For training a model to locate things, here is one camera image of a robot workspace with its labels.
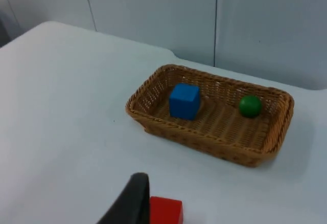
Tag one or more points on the red cube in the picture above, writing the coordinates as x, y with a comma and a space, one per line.
166, 211

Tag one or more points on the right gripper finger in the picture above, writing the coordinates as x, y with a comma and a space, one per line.
131, 203

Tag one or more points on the blue cube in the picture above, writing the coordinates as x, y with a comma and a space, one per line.
184, 101

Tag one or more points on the pale brown wicker basket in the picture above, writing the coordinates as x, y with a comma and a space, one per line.
219, 132

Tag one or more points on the green ball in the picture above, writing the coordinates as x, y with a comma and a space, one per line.
250, 106

